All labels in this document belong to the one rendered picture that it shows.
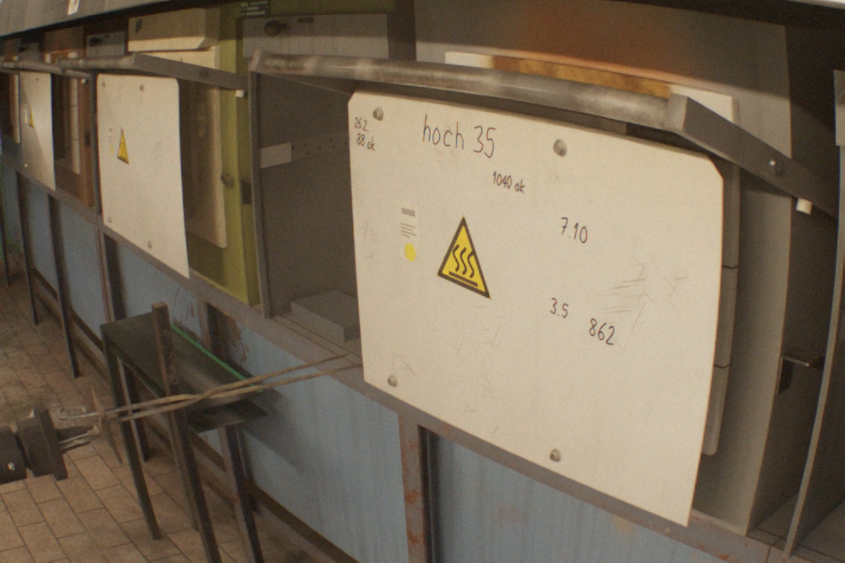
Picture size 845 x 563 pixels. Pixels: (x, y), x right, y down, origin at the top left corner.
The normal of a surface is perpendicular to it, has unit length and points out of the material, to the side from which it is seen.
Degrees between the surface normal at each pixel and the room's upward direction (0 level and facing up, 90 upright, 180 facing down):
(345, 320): 0
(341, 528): 90
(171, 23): 90
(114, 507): 0
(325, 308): 0
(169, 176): 90
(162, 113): 90
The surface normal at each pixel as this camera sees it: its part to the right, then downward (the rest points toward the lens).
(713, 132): 0.60, 0.21
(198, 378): -0.04, -0.96
